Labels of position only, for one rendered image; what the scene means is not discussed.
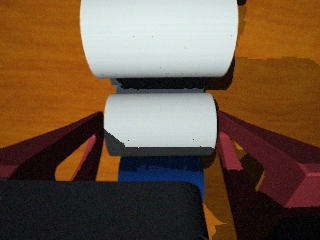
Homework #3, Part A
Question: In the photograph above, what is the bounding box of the dark blue plastic bar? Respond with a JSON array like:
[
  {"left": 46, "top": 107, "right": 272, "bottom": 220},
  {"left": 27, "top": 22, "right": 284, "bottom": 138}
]
[{"left": 118, "top": 155, "right": 204, "bottom": 200}]

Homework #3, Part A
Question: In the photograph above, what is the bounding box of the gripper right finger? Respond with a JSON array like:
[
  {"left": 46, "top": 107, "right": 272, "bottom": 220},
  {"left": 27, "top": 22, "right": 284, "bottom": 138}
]
[{"left": 216, "top": 111, "right": 320, "bottom": 240}]

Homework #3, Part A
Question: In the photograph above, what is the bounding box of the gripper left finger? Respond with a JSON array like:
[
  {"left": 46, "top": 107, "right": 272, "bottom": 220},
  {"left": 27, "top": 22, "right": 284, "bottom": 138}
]
[{"left": 0, "top": 111, "right": 104, "bottom": 181}]

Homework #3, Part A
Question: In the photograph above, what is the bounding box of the white cylinder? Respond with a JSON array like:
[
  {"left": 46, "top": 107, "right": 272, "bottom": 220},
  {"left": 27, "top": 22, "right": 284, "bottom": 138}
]
[
  {"left": 104, "top": 92, "right": 217, "bottom": 157},
  {"left": 80, "top": 0, "right": 238, "bottom": 78}
]

